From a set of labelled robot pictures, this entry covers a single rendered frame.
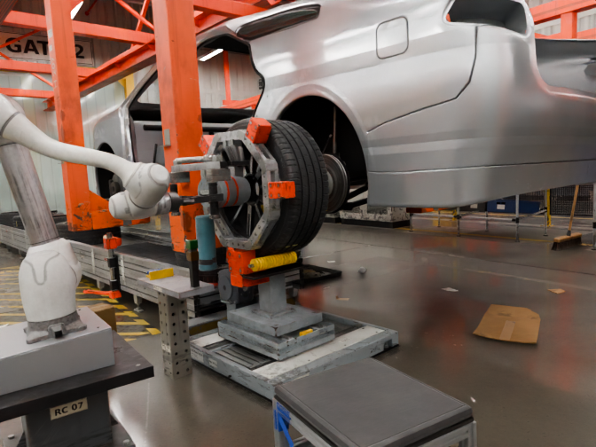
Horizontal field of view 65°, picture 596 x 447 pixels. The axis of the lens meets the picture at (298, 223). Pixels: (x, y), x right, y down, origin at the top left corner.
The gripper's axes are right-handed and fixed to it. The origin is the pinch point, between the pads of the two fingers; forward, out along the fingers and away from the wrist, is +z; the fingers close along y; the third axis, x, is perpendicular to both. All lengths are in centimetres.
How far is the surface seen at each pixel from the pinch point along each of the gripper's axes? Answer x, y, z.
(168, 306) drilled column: -49, -30, -9
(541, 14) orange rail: 220, -126, 667
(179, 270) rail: -46, -85, 25
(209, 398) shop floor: -83, -1, -8
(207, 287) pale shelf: -39.1, -10.4, -0.1
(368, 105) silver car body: 36, 26, 70
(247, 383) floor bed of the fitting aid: -81, 4, 7
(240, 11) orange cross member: 181, -255, 207
